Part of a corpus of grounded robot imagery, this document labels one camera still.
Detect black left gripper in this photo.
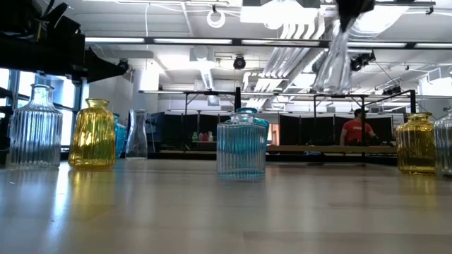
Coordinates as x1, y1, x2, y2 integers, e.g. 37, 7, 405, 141
35, 16, 129, 84

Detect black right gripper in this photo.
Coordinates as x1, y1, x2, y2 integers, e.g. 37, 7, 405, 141
335, 0, 376, 32

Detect clear fluted glass carafe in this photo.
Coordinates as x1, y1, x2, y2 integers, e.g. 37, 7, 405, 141
312, 19, 353, 95

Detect yellow textured glass vase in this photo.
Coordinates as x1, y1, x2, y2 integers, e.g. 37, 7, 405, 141
68, 98, 117, 169

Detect teal diamond-textured glass vase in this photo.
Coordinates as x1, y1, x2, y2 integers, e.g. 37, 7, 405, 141
112, 112, 127, 159

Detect clear smooth glass carafe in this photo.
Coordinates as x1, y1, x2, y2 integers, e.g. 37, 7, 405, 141
125, 108, 148, 159

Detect clear ribbed glass bottle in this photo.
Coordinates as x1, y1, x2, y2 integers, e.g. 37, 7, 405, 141
7, 83, 64, 169

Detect computer monitor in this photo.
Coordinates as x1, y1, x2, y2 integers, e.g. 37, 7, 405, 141
147, 111, 166, 142

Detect person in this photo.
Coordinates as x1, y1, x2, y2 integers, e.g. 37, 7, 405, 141
339, 108, 379, 147

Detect teal ribbed glass vase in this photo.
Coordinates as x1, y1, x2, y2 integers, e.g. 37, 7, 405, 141
225, 107, 270, 152

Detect yellow ribbed glass vase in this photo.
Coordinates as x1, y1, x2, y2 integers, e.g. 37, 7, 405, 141
395, 112, 436, 176

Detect clear ribbed glass vase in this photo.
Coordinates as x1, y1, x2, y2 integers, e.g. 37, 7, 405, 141
434, 107, 452, 177

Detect pale blue ribbed square vase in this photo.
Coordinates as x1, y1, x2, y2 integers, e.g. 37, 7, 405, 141
215, 111, 267, 181

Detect black left camera cable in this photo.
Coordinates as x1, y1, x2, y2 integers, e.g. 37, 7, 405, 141
39, 0, 70, 31

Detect black overhead light rail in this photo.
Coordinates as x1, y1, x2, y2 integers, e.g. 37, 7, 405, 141
84, 36, 452, 49

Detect black aluminium table frame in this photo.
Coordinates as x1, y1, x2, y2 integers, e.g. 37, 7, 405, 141
59, 150, 398, 167

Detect white cable coil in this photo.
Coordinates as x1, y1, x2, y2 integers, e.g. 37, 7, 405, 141
206, 8, 227, 30

